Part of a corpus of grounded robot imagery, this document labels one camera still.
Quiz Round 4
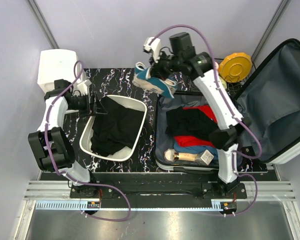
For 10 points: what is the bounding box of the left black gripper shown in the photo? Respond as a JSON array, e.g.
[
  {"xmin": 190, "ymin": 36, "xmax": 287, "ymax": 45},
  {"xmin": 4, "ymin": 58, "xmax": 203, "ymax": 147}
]
[{"xmin": 67, "ymin": 91, "xmax": 107, "ymax": 117}]

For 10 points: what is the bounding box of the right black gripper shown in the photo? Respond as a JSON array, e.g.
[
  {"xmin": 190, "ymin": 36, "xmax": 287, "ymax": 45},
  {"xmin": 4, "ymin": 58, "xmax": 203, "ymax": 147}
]
[{"xmin": 147, "ymin": 49, "xmax": 181, "ymax": 82}]

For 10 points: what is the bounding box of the teal white towel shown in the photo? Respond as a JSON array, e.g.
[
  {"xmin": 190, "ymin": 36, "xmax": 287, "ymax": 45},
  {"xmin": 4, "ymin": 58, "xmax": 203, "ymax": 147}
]
[{"xmin": 132, "ymin": 62, "xmax": 178, "ymax": 99}]

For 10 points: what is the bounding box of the black garment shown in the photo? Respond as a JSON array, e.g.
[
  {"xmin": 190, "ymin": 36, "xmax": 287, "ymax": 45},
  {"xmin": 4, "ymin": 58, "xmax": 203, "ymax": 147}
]
[
  {"xmin": 165, "ymin": 105, "xmax": 218, "ymax": 141},
  {"xmin": 90, "ymin": 96, "xmax": 144, "ymax": 157}
]

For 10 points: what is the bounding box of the white plastic basin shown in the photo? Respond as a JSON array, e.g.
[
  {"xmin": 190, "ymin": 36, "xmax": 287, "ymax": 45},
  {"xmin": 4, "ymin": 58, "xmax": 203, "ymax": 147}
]
[{"xmin": 79, "ymin": 95, "xmax": 147, "ymax": 162}]

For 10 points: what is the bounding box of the red cloth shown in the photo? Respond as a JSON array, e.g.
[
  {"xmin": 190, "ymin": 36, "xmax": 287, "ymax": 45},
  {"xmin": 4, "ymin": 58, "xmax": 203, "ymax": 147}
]
[{"xmin": 174, "ymin": 105, "xmax": 217, "ymax": 147}]

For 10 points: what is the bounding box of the blue cloth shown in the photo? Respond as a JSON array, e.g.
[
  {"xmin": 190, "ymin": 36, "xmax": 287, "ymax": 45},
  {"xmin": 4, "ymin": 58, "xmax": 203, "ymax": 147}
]
[{"xmin": 173, "ymin": 142, "xmax": 218, "ymax": 161}]

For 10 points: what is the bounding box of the black white space suitcase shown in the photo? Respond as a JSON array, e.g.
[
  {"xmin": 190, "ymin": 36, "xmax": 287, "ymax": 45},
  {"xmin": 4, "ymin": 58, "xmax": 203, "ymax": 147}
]
[{"xmin": 154, "ymin": 38, "xmax": 300, "ymax": 174}]

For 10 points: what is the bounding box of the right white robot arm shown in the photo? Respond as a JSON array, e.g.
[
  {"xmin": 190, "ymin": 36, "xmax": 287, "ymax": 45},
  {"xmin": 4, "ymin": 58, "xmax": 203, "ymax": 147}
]
[{"xmin": 143, "ymin": 32, "xmax": 249, "ymax": 199}]

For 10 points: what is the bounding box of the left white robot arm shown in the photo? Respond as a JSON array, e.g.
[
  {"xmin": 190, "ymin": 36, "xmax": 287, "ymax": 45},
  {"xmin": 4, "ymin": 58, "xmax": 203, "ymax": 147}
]
[{"xmin": 28, "ymin": 79, "xmax": 107, "ymax": 198}]

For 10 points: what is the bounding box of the green ceramic mug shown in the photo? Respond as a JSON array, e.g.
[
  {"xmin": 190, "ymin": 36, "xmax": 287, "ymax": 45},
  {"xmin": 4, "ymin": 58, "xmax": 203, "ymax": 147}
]
[{"xmin": 219, "ymin": 76, "xmax": 228, "ymax": 89}]

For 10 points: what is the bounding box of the white drawer organizer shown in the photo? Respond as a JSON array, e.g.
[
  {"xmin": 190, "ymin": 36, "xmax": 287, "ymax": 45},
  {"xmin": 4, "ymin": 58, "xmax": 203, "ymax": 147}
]
[{"xmin": 37, "ymin": 49, "xmax": 81, "ymax": 93}]

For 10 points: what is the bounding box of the yellow round plate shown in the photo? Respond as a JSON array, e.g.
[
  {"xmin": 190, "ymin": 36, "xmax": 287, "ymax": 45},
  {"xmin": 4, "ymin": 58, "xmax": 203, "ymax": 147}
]
[{"xmin": 218, "ymin": 52, "xmax": 253, "ymax": 83}]

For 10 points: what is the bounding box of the cream gold tube bottle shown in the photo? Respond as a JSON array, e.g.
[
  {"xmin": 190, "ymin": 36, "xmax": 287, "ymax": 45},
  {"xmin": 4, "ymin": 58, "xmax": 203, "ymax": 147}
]
[{"xmin": 173, "ymin": 152, "xmax": 202, "ymax": 162}]

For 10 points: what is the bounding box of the grey square box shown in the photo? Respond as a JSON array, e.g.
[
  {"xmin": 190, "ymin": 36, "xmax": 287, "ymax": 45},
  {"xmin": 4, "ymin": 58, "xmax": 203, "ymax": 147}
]
[{"xmin": 196, "ymin": 150, "xmax": 214, "ymax": 166}]

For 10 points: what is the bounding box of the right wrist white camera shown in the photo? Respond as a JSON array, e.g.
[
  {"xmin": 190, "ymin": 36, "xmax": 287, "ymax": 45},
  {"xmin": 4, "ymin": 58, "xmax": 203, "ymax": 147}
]
[{"xmin": 143, "ymin": 37, "xmax": 162, "ymax": 63}]

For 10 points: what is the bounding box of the wrist white camera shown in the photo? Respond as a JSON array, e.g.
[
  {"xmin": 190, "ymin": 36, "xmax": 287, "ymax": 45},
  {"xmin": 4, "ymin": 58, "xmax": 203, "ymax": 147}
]
[
  {"xmin": 76, "ymin": 79, "xmax": 92, "ymax": 95},
  {"xmin": 143, "ymin": 37, "xmax": 162, "ymax": 63}
]

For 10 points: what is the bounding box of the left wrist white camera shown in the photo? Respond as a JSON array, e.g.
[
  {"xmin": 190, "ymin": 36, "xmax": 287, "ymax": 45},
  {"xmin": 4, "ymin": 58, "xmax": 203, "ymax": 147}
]
[{"xmin": 76, "ymin": 79, "xmax": 92, "ymax": 95}]

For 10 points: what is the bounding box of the black wire dish rack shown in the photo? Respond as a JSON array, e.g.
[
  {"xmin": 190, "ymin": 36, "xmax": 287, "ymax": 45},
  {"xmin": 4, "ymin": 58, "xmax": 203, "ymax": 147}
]
[{"xmin": 189, "ymin": 57, "xmax": 256, "ymax": 96}]

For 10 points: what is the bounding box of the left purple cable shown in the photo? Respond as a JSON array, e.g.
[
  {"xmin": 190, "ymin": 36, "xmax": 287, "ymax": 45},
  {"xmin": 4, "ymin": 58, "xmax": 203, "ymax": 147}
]
[{"xmin": 44, "ymin": 59, "xmax": 132, "ymax": 222}]

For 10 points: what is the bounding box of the purple cable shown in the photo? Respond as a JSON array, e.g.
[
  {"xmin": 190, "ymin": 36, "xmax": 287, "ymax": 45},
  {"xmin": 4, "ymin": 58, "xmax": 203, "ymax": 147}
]
[
  {"xmin": 149, "ymin": 24, "xmax": 263, "ymax": 216},
  {"xmin": 44, "ymin": 59, "xmax": 132, "ymax": 222}
]

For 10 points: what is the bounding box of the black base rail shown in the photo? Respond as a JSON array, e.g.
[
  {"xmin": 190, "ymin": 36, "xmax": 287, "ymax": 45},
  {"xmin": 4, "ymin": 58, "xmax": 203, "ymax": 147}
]
[{"xmin": 67, "ymin": 169, "xmax": 247, "ymax": 205}]

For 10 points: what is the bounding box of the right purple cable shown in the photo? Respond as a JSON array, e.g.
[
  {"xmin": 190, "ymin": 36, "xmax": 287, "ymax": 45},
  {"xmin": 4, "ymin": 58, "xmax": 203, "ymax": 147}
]
[{"xmin": 149, "ymin": 24, "xmax": 263, "ymax": 216}]

